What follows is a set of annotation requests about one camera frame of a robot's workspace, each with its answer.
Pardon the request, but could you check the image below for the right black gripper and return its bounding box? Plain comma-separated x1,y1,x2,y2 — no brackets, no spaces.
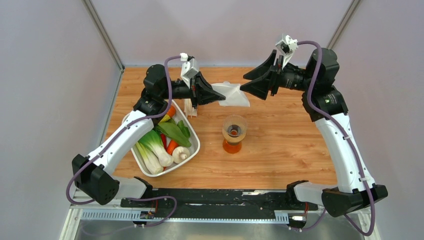
240,49,315,100

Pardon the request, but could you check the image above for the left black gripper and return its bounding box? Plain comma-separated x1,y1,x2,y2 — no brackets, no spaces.
160,71,226,110

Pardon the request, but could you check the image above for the white paper coffee filter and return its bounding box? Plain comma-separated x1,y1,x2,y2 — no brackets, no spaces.
211,81,250,107

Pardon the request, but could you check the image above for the wooden dripper ring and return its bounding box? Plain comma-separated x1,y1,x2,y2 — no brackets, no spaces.
222,130,248,144

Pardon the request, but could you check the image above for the orange glass carafe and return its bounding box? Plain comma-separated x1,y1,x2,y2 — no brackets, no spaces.
222,139,242,154

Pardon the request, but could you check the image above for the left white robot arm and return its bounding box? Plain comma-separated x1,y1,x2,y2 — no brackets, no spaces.
70,64,225,205

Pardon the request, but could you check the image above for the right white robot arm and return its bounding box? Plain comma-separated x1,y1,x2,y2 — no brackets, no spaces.
240,48,388,217

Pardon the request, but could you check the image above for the orange tomato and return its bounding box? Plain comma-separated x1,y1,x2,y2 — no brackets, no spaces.
166,105,176,118

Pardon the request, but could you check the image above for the yellow napa cabbage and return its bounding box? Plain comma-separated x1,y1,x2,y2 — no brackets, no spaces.
160,114,172,123

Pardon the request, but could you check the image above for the green leafy vegetable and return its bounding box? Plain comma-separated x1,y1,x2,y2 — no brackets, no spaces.
155,120,192,148

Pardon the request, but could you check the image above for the red chili pepper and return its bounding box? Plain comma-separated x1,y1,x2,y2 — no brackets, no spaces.
160,133,168,149

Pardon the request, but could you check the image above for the orange carrot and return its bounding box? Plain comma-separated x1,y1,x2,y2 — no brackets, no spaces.
166,139,179,155

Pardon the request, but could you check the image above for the white mushroom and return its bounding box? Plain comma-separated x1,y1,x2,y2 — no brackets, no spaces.
172,146,191,164

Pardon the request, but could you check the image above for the green bok choy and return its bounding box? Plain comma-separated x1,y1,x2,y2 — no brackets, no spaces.
138,130,174,167

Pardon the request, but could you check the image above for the pale bok choy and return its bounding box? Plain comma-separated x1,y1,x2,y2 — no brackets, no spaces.
135,142,164,175

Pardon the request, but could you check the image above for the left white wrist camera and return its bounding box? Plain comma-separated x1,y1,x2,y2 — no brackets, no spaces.
179,52,200,88

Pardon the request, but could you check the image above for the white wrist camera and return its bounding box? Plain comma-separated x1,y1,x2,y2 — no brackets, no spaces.
275,33,299,69
179,52,200,88

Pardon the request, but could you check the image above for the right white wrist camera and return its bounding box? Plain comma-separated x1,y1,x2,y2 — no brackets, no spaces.
275,33,299,69

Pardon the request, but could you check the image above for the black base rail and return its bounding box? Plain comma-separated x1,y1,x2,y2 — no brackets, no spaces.
120,188,318,220

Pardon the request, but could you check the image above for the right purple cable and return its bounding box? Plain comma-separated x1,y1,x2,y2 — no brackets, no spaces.
296,40,377,237

